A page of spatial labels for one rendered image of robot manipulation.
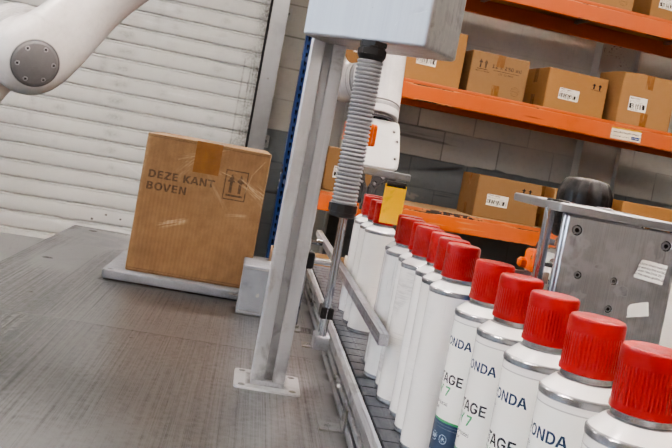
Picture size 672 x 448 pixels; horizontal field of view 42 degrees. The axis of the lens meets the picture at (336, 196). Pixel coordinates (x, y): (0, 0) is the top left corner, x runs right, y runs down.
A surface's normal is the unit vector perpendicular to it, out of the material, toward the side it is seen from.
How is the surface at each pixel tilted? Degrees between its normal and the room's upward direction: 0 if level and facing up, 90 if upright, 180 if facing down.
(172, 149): 90
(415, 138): 90
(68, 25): 77
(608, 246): 90
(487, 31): 90
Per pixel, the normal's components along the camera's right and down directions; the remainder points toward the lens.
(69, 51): 0.81, 0.16
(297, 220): 0.08, 0.07
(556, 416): -0.68, -0.09
